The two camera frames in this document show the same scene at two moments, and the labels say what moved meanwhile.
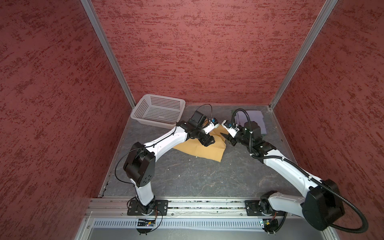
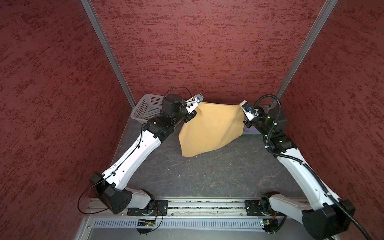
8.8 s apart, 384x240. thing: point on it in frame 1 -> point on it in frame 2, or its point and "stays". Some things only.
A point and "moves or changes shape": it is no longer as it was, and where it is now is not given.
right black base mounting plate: (252, 209) stays
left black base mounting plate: (155, 207) stays
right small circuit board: (270, 225) stays
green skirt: (232, 113) moves or changes shape
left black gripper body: (201, 135) -> (189, 116)
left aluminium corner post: (90, 10) stays
